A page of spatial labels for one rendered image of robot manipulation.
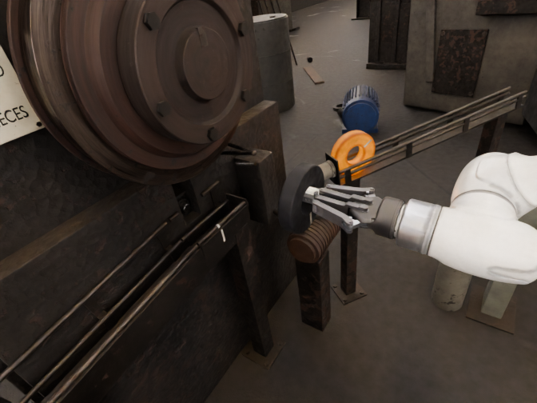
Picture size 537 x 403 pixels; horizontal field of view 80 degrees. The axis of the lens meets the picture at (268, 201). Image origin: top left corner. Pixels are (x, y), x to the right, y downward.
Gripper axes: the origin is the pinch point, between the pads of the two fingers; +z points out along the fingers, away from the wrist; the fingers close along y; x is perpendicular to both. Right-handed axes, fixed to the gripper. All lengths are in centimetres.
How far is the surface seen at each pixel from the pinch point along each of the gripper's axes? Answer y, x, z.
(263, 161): 15.8, -6.2, 21.8
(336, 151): 37.9, -10.9, 8.6
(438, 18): 266, -9, 23
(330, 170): 34.7, -16.4, 9.1
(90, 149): -27.1, 18.4, 23.6
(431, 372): 24, -83, -37
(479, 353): 39, -82, -50
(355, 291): 44, -83, -1
